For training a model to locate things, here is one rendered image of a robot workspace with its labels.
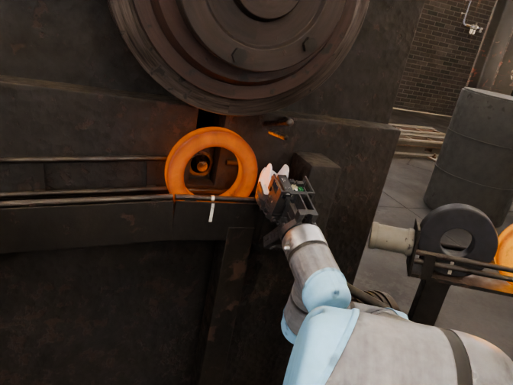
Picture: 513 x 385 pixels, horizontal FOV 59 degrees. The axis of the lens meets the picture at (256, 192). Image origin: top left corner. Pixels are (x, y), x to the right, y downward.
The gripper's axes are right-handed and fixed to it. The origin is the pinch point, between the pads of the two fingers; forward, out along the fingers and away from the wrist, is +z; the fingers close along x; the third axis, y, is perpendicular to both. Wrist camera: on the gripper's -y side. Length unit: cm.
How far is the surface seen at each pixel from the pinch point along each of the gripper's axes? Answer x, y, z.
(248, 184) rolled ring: 5.0, -0.3, -3.2
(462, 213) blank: -34.9, 8.4, -19.2
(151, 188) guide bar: 23.7, -5.3, 0.0
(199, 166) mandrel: 13.2, -3.2, 5.4
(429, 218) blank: -30.4, 4.5, -17.0
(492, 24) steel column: -328, -23, 286
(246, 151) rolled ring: 6.8, 6.3, -1.0
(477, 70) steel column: -331, -64, 272
